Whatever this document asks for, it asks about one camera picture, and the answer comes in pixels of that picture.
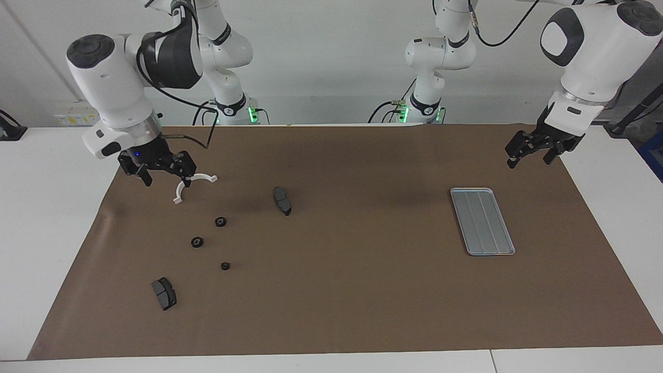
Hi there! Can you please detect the dark grey brake pad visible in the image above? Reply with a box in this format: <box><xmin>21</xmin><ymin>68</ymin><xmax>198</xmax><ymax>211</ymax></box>
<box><xmin>273</xmin><ymin>186</ymin><xmax>292</xmax><ymax>216</ymax></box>
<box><xmin>151</xmin><ymin>277</ymin><xmax>178</xmax><ymax>311</ymax></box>

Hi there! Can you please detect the white curved plastic bracket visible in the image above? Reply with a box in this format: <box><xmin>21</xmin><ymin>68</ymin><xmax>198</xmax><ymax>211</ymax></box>
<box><xmin>172</xmin><ymin>174</ymin><xmax>219</xmax><ymax>205</ymax></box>

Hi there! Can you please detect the white wall socket box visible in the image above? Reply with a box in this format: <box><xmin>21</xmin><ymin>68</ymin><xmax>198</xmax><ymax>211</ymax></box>
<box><xmin>53</xmin><ymin>100</ymin><xmax>107</xmax><ymax>126</ymax></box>

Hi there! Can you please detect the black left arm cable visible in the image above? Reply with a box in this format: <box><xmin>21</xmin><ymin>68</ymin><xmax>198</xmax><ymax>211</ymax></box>
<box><xmin>468</xmin><ymin>0</ymin><xmax>542</xmax><ymax>47</ymax></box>

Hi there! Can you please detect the black clamp base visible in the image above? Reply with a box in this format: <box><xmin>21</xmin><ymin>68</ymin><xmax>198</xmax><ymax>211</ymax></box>
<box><xmin>0</xmin><ymin>110</ymin><xmax>27</xmax><ymax>141</ymax></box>

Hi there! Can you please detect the brown table mat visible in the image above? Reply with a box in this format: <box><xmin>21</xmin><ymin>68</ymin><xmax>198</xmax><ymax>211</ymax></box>
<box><xmin>27</xmin><ymin>123</ymin><xmax>663</xmax><ymax>361</ymax></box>

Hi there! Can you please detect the grey slanted panel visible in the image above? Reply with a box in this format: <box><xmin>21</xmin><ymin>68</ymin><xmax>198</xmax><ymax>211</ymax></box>
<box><xmin>614</xmin><ymin>41</ymin><xmax>663</xmax><ymax>125</ymax></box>

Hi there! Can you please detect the blue crate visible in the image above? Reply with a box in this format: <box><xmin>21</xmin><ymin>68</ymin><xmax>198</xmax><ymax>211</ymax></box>
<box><xmin>637</xmin><ymin>130</ymin><xmax>663</xmax><ymax>182</ymax></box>

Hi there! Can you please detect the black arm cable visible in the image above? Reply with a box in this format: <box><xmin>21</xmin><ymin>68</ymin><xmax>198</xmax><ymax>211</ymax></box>
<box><xmin>136</xmin><ymin>31</ymin><xmax>219</xmax><ymax>150</ymax></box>
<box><xmin>468</xmin><ymin>0</ymin><xmax>542</xmax><ymax>47</ymax></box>

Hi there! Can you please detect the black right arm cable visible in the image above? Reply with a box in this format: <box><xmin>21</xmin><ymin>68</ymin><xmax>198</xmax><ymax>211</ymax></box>
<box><xmin>136</xmin><ymin>31</ymin><xmax>219</xmax><ymax>150</ymax></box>

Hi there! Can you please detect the black pole stand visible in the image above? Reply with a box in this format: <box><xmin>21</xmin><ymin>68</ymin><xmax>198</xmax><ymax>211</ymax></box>
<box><xmin>606</xmin><ymin>83</ymin><xmax>663</xmax><ymax>138</ymax></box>

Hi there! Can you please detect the black base cable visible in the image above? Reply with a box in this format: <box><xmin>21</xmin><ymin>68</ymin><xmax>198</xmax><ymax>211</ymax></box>
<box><xmin>368</xmin><ymin>78</ymin><xmax>417</xmax><ymax>124</ymax></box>
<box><xmin>193</xmin><ymin>101</ymin><xmax>218</xmax><ymax>126</ymax></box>

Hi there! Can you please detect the silver metal tray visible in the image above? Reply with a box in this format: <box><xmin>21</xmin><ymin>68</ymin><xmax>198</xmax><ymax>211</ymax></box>
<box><xmin>450</xmin><ymin>188</ymin><xmax>516</xmax><ymax>256</ymax></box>

